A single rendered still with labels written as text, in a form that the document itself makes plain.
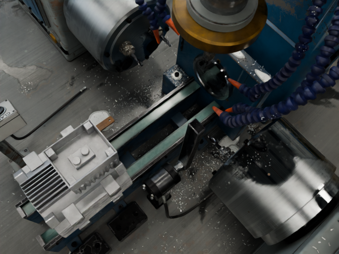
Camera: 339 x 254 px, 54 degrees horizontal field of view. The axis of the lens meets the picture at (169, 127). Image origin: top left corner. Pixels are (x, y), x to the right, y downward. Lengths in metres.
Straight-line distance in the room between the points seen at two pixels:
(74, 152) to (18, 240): 0.42
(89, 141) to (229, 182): 0.32
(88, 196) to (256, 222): 0.37
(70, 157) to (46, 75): 0.55
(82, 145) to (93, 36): 0.31
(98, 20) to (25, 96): 0.44
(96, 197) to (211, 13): 0.45
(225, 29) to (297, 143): 0.30
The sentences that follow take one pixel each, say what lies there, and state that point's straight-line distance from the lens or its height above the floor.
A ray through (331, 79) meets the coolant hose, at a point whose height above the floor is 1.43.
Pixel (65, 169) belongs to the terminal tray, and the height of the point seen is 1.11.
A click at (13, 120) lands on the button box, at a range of 0.88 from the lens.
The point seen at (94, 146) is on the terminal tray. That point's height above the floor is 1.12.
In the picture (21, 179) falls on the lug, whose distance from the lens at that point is 0.80.
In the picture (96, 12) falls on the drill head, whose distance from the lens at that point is 0.91.
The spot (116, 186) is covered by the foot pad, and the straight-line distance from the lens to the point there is 0.76.
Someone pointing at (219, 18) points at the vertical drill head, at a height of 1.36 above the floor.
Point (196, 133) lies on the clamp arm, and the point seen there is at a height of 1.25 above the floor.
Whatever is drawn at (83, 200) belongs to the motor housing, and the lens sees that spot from 0.77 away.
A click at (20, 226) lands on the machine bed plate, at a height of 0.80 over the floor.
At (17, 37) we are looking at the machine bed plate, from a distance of 1.36.
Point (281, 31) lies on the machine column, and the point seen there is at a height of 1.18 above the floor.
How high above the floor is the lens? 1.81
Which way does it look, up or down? 67 degrees down
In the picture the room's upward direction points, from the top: 8 degrees clockwise
